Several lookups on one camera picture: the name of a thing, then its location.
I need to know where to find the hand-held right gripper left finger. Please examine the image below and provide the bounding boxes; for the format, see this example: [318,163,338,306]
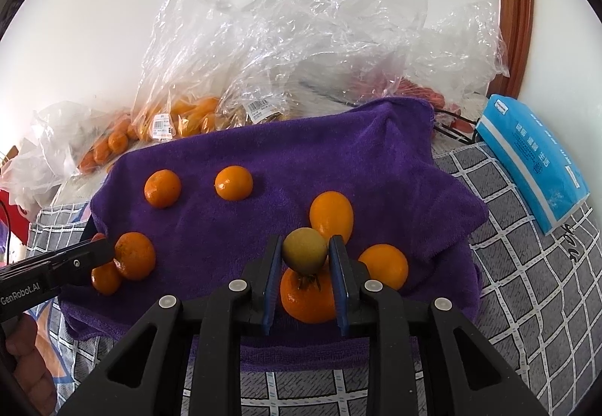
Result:
[56,235,283,416]

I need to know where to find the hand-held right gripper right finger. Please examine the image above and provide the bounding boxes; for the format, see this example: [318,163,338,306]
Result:
[328,235,551,416]

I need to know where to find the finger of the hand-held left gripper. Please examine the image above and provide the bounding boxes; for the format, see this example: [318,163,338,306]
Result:
[47,238,116,292]

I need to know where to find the orange mandarin with green stem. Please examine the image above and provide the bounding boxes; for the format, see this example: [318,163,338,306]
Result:
[280,268,338,323]

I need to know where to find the small yellow-green fruit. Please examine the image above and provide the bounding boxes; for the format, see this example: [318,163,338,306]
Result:
[282,228,328,274]

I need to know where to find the large orange mandarin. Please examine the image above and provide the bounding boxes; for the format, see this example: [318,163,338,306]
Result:
[114,232,157,281]

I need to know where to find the yellow-orange oblong citrus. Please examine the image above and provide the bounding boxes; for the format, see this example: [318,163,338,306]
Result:
[309,191,354,245]

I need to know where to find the clear bag of yellow fruits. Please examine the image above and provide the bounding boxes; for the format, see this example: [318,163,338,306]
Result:
[219,0,339,127]

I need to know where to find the person's left hand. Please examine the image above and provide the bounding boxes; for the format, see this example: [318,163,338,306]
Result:
[4,315,58,416]

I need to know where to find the red paper bag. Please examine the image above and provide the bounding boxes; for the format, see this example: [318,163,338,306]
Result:
[0,190,30,252]

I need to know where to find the white plastic bag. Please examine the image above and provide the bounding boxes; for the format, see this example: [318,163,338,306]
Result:
[0,134,62,210]

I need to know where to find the clear bag of tangerines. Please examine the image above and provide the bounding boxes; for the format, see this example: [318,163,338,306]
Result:
[30,102,137,177]

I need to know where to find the purple towel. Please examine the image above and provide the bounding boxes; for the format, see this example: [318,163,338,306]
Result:
[59,97,490,372]

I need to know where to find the grey checkered blanket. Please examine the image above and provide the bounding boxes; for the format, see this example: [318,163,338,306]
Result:
[28,140,602,416]

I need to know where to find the clear bag of oranges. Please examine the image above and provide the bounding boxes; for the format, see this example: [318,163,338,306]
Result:
[133,0,222,144]

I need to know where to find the blue tissue pack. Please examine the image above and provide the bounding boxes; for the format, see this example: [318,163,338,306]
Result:
[474,93,591,235]

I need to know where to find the clear bag of tomatoes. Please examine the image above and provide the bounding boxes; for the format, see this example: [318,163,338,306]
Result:
[282,0,511,130]

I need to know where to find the black wire frame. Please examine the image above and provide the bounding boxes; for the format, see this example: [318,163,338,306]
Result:
[432,109,477,145]

